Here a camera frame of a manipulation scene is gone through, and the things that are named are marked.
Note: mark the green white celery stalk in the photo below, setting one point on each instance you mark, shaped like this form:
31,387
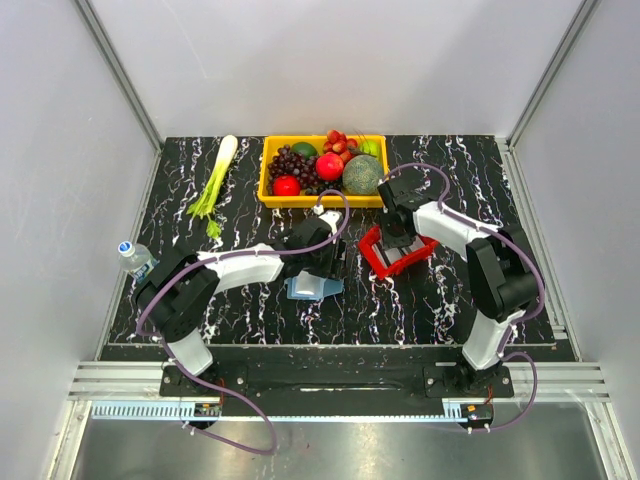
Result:
204,206

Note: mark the red plastic card tray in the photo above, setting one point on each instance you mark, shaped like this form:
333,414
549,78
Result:
366,248

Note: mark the red tomato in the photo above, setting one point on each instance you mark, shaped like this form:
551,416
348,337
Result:
286,185

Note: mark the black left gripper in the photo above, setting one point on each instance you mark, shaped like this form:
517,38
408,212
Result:
333,266

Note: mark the blue leather card holder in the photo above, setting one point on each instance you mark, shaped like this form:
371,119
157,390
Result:
306,286

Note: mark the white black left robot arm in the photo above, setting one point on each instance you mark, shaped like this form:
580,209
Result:
176,293

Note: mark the dark purple grape bunch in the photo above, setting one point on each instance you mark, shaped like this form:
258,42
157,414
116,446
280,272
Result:
286,162

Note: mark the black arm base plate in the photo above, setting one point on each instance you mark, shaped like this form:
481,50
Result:
430,381

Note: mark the red pomegranate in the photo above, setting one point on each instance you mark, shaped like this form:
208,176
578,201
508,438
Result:
329,166

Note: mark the dark blueberry cluster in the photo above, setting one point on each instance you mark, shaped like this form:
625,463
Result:
320,187

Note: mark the clear plastic water bottle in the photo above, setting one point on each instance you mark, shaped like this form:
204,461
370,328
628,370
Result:
136,260

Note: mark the green netted melon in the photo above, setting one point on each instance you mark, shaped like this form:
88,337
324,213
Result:
361,175

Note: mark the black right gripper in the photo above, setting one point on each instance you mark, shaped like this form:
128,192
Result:
390,241

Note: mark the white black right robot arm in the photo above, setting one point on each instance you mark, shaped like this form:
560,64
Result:
504,280

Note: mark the dark green avocado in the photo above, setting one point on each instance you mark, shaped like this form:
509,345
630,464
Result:
304,149

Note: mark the red lychee cluster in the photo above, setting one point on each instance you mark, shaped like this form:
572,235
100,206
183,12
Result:
338,142

